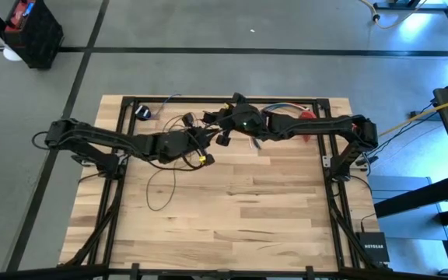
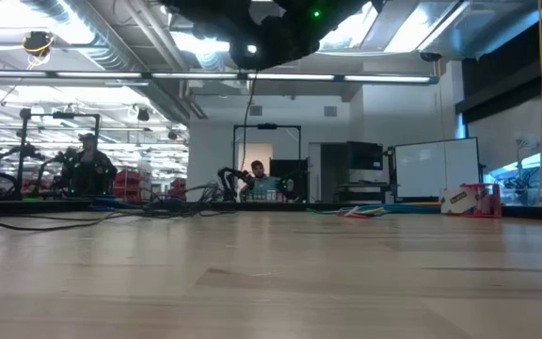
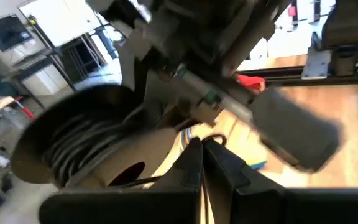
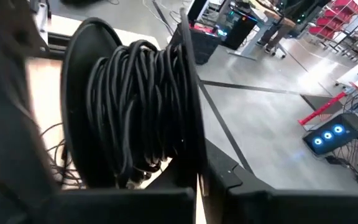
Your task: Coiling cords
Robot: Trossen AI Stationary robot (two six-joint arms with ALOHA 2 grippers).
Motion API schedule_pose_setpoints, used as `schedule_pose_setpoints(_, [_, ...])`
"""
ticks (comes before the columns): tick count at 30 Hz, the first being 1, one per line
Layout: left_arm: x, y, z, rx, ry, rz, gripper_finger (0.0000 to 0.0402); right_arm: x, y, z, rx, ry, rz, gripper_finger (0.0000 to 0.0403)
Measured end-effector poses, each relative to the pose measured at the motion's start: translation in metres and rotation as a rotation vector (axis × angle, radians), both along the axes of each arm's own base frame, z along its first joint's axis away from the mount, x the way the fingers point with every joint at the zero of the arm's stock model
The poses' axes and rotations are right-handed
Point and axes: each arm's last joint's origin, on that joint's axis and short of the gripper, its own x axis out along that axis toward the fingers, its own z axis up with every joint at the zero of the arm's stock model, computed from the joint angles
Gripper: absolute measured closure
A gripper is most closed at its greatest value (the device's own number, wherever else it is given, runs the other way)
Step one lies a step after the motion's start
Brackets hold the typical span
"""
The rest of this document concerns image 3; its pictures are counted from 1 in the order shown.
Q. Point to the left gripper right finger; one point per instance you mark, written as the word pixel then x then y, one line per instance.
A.
pixel 275 207

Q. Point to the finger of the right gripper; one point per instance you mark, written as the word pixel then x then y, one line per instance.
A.
pixel 135 81

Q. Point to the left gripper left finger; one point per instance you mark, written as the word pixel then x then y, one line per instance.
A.
pixel 129 207

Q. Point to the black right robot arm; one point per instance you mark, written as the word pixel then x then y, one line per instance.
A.
pixel 346 31

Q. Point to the red tape dispenser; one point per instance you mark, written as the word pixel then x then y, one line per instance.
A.
pixel 252 83

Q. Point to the black monitor cart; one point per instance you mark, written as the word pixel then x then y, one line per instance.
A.
pixel 42 68

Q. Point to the whiteboard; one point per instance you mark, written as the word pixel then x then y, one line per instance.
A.
pixel 61 18

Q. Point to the red floor bar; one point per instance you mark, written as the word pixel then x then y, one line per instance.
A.
pixel 25 110

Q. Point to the black monitor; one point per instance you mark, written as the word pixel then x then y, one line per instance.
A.
pixel 6 32

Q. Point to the silver mounting bracket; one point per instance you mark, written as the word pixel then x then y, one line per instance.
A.
pixel 317 63

